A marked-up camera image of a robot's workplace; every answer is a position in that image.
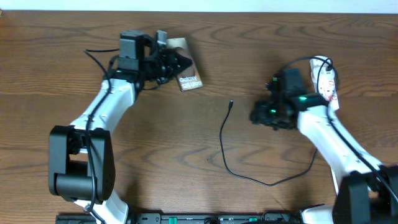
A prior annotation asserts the Galaxy smartphone with bronze screen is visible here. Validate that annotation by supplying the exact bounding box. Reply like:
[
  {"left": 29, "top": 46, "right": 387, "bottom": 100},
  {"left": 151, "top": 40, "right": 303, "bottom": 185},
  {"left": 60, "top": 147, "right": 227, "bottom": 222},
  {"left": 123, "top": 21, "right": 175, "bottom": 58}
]
[{"left": 167, "top": 38, "right": 203, "bottom": 91}]

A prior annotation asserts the black USB charging cable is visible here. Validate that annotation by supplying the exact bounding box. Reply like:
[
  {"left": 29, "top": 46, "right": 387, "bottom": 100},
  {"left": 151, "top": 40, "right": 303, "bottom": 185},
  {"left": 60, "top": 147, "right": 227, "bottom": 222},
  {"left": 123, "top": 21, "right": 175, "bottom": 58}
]
[{"left": 219, "top": 100, "right": 318, "bottom": 187}]

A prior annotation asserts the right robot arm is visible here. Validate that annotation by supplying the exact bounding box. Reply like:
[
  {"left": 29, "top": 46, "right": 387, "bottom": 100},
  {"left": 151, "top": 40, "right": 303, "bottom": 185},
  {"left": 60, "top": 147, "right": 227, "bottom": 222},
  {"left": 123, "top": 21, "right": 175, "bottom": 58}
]
[{"left": 251, "top": 69, "right": 397, "bottom": 223}]

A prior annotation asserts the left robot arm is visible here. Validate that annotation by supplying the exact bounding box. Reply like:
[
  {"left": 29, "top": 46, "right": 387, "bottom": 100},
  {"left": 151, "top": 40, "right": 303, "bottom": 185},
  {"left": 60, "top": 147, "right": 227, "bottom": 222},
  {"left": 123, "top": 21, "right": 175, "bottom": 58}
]
[{"left": 48, "top": 30, "right": 194, "bottom": 223}]

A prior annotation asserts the black USB charger plug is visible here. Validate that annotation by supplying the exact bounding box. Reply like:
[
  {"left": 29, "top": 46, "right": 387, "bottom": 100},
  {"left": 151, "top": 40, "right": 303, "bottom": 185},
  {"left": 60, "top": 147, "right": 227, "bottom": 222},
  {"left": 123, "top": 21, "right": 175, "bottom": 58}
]
[{"left": 326, "top": 64, "right": 333, "bottom": 71}]

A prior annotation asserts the white power strip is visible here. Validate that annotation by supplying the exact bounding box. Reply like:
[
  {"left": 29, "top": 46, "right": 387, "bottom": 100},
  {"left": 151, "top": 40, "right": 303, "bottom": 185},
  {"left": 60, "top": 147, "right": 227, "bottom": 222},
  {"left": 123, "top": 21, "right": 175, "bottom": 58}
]
[{"left": 310, "top": 55, "right": 340, "bottom": 111}]

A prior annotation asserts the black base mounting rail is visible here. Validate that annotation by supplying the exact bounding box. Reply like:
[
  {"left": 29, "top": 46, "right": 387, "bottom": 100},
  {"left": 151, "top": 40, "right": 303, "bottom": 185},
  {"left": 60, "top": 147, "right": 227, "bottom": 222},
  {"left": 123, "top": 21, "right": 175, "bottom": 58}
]
[{"left": 55, "top": 212, "right": 302, "bottom": 224}]

